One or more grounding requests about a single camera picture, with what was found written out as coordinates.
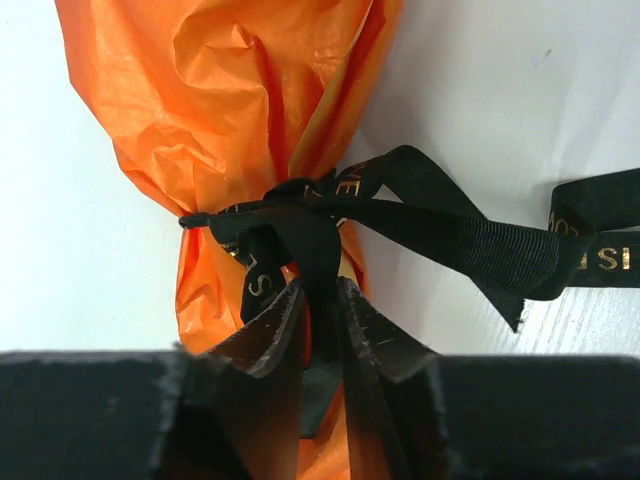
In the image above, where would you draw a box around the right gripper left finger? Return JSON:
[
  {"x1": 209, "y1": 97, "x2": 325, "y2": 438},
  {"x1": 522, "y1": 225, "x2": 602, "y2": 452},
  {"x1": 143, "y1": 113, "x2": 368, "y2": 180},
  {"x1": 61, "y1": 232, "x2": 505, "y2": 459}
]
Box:
[{"x1": 169, "y1": 282, "x2": 306, "y2": 479}]

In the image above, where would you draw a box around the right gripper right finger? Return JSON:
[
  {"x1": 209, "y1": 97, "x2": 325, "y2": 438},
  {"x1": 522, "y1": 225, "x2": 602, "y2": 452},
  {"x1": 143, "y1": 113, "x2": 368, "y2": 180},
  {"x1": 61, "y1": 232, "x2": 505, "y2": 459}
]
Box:
[{"x1": 337, "y1": 277, "x2": 446, "y2": 479}]

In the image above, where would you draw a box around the black ribbon gold lettering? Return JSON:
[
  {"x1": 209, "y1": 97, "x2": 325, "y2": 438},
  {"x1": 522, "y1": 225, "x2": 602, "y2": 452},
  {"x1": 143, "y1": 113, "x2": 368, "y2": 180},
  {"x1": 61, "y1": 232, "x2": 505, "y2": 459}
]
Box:
[{"x1": 180, "y1": 145, "x2": 639, "y2": 443}]

